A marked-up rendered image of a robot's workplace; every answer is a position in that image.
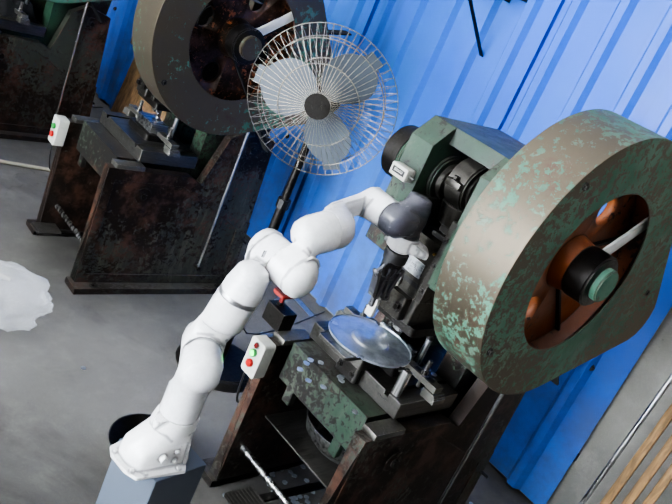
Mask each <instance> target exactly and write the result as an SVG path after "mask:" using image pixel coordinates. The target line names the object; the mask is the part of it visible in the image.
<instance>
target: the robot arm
mask: <svg viewBox="0 0 672 504"><path fill-rule="evenodd" d="M431 209H432V202H431V201H430V200H429V199H428V198H427V197H425V196H423V195H422V194H420V193H418V192H414V191H411V192H410V193H409V195H408V196H407V197H406V199H405V200H403V201H401V202H398V201H396V200H395V199H394V198H392V197H391V196H390V195H388V194H387V193H386V192H384V191H383V190H382V189H381V188H380V187H370V188H368V189H366V190H364V191H362V192H361V193H359V194H356V195H353V196H350V197H347V198H344V199H341V200H338V201H335V202H332V203H331V204H329V205H328V206H327V207H325V209H324V210H323V211H320V212H316V213H312V214H309V215H306V216H304V217H302V218H300V219H298V220H297V221H295V222H294V224H293V226H292V228H291V240H292V242H293V243H291V242H289V241H288V240H287V239H286V238H285V237H283V235H282V233H280V232H278V231H277V230H275V229H270V228H267V229H263V230H261V231H260V232H258V233H257V234H255V235H254V237H253V238H252V239H251V240H250V242H249V244H248V249H247V252H246V254H245V260H243V261H241V262H239V263H238V264H237V265H236V266H235V267H234V268H233V269H232V270H231V272H230V273H229V274H228V275H227V276H226V278H225V279H224V281H223V282H222V284H221V285H220V286H219V287H218V288H217V290H216V292H215V293H214V295H213V297H212V298H211V300H210V302H209V303H208V305H207V306H206V308H205V310H204V311H203V313H202V314H201V315H200V316H199V317H198V318H197V319H196V320H195V321H193V322H191V323H189V325H188V326H187V327H186V329H185V331H184V333H183V335H182V342H181V352H180V358H179V365H178V368H177V371H176V373H175V376H174V377H173V378H172V380H170V381H169V383H168V386H167V388H166V391H165V393H164V396H163V398H162V401H161V403H160V404H159V405H158V406H157V408H156V409H155V410H154V411H153V413H152V415H151V416H150V417H149V418H148V419H146V420H145V421H143V422H142V423H140V424H139V425H138V426H136V427H135V428H133V429H132V430H130V431H129V432H128V433H126V435H125V436H124V438H123V440H121V441H119V442H117V443H115V444H113V445H111V446H110V457H111V458H112V459H113V460H114V462H115V463H116V464H117V465H118V467H119V468H120V469H121V470H122V472H123V473H125V474H126V475H128V476H129V477H131V478H132V479H134V480H136V481H138V480H144V479H151V478H158V477H164V476H171V475H177V474H184V473H185V471H186V463H187V461H188V458H189V450H190V446H191V441H192V436H193V432H194V431H195V430H196V427H197V425H198V422H199V420H200V417H199V416H200V414H201V411H202V409H203V406H204V404H205V402H206V399H207V397H208V395H209V394H210V392H211V391H212V390H213V389H215V388H216V386H217V385H218V384H219V381H220V378H221V375H222V371H223V368H224V366H223V353H224V350H225V347H226V343H227V342H228V341H229V340H230V339H231V338H233V337H234V336H235V335H237V334H239V333H241V331H242V330H243V328H244V326H245V325H246V323H247V322H248V320H249V319H250V317H251V315H252V314H253V312H254V311H255V309H256V308H257V306H258V305H259V303H260V301H261V300H262V298H263V295H264V293H265V291H266V288H267V286H268V284H269V280H271V281H272V282H273V283H274V284H275V285H276V286H277V287H279V288H280V289H281V290H282V292H283V293H284V294H286V295H288V296H289V297H291V298H293V299H297V298H302V297H304V296H306V295H307V294H308V293H310V292H311V291H312V290H313V289H314V287H315V285H316V283H317V281H318V276H319V268H320V267H321V266H320V262H319V259H317V258H316V256H317V255H320V254H324V253H328V252H331V251H334V250H337V249H343V248H345V247H347V246H348V245H349V244H350V243H351V242H352V240H353V238H354V236H355V219H354V217H355V216H360V217H362V218H365V219H366V220H368V221H369V222H371V223H372V224H373V225H375V226H376V227H378V228H379V229H380V230H381V231H382V232H384V233H385V234H387V235H388V236H385V237H384V239H385V240H387V241H386V243H387V246H386V248H385V250H384V253H383V262H382V263H381V264H380V267H378V268H377V269H376V268H373V269H372V273H373V274H372V278H371V282H370V286H369V290H368V294H369V295H371V298H370V300H369V302H368V305H367V307H366V309H365V312H364V313H365V314H366V315H367V316H369V317H370V318H371V317H373V316H374V314H375V312H376V310H377V308H378V306H379V304H380V302H381V300H382V299H383V300H385V299H386V298H385V297H384V296H386V297H387V296H388V295H389V294H390V292H391V291H392V289H393V288H394V286H395V285H396V283H397V282H398V280H399V278H400V277H401V276H402V275H403V274H404V273H405V271H404V270H403V269H402V266H404V265H405V264H406V262H407V260H408V258H409V255H412V256H414V257H417V258H420V259H422V260H427V258H428V256H429V252H428V248H427V247H426V246H425V245H424V244H422V243H421V242H420V241H419V237H420V233H421V232H422V230H423V229H424V228H425V226H426V223H427V221H428V219H429V216H430V214H431Z"/></svg>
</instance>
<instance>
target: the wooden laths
mask: <svg viewBox="0 0 672 504"><path fill-rule="evenodd" d="M671 383H672V373H671V374H670V376H669V377H668V379H667V380H666V381H665V383H664V384H663V386H662V387H661V388H660V390H659V391H658V393H657V394H656V395H655V397H654V398H653V400H652V401H651V403H650V404H649V405H648V407H647V408H646V410H645V411H644V412H643V414H642V415H641V417H640V418H639V419H638V421H637V422H636V424H635V425H634V426H633V428H632V429H631V431H630V432H629V433H628V435H627V436H626V438H625V439H624V440H623V442H622V443H621V445H620V446H619V447H618V449H617V450H616V452H615V453H614V454H613V456H612V457H611V459H610V460H609V462H608V463H607V464H606V466H605V467H604V469H603V470H602V471H601V473H600V474H599V476H598V477H597V478H596V480H595V481H594V483H593V484H592V485H591V487H590V488H589V490H588V491H587V492H586V494H585V495H584V497H583V498H582V499H581V501H580V502H579V504H585V503H586V502H587V501H588V499H589V498H590V496H591V495H592V494H593V492H594V491H595V489H596V488H597V487H598V485H599V484H600V482H601V481H602V480H603V478H604V477H605V475H606V474H607V473H608V471H609V470H610V468H611V467H612V466H613V464H614V463H615V461H616V460H617V459H618V457H619V456H620V454H621V453H622V452H623V450H624V449H625V447H626V446H627V445H628V443H629V442H630V440H631V439H632V438H633V436H634V435H635V433H636V432H637V431H638V429H639V428H640V426H641V425H642V424H643V422H644V421H645V419H646V418H647V417H648V415H649V414H650V412H651V411H652V410H653V408H654V407H655V405H656V404H657V403H658V401H659V400H660V398H661V397H662V396H663V394H664V393H665V391H666V390H667V389H668V387H669V386H670V384H671ZM671 421H672V404H671V405H670V406H669V408H668V409H667V411H666V412H665V413H664V415H663V416H662V417H661V419H660V420H659V422H658V423H657V424H656V426H655V427H654V429H653V430H652V431H651V433H650V434H649V435H648V437H647V438H646V440H645V441H644V442H643V444H642V445H641V447H640V448H639V449H638V451H637V452H636V454H635V455H634V456H633V458H632V459H631V460H630V462H629V463H628V465H627V466H626V467H625V469H624V470H623V472H622V473H621V474H620V476H619V477H618V478H617V480H616V481H615V483H614V484H613V485H612V487H611V488H610V490H609V491H608V492H607V494H606V495H605V496H604V498H603V499H602V501H601V502H600V503H599V504H612V502H613V501H614V499H615V498H616V497H617V495H618V494H619V493H620V491H621V490H622V488H623V487H624V486H625V484H626V483H627V482H628V480H629V479H630V477H631V476H632V475H633V473H634V472H635V471H636V469H637V468H638V466H639V465H640V464H641V462H642V461H643V460H644V458H645V457H646V455H647V454H648V453H649V451H650V450H651V449H652V447H653V446H654V444H655V443H656V442H657V440H658V439H659V438H660V436H661V435H662V433H663V432H664V431H665V429H666V428H667V427H668V425H669V424H670V422H671ZM671 452H672V435H671V436H670V438H669V439H668V440H667V442H666V443H665V444H664V446H663V447H662V448H661V450H660V451H659V453H658V454H657V455H656V457H655V458H654V459H653V461H652V462H651V464H650V465H649V466H648V468H647V469H646V470H645V472H644V473H643V474H642V476H641V477H640V479H639V480H638V481H637V483H636V484H635V485H634V487H633V488H632V490H631V491H630V492H629V494H628V495H627V496H626V498H625V499H624V501H623V502H622V503H621V504H634V502H635V501H636V500H637V498H638V497H639V496H640V494H641V493H642V492H643V490H644V489H645V488H646V486H647V485H648V483H649V482H650V481H651V479H652V478H653V477H654V475H655V474H656V473H657V471H658V470H659V468H660V467H661V466H662V464H663V463H664V462H665V460H666V459H667V458H668V456H669V455H670V454H671ZM671 481H672V464H671V465H670V466H669V468H668V469H667V470H666V472H665V473H664V474H663V476H662V477H661V478H660V480H659V481H658V482H657V484H656V485H655V487H654V488H653V489H652V491H651V492H650V493H649V495H648V496H647V497H646V499H645V500H644V501H643V503H642V504H655V502H656V501H657V500H658V498H659V497H660V496H661V494H662V493H663V492H664V490H665V489H666V488H667V486H668V485H669V484H670V482H671Z"/></svg>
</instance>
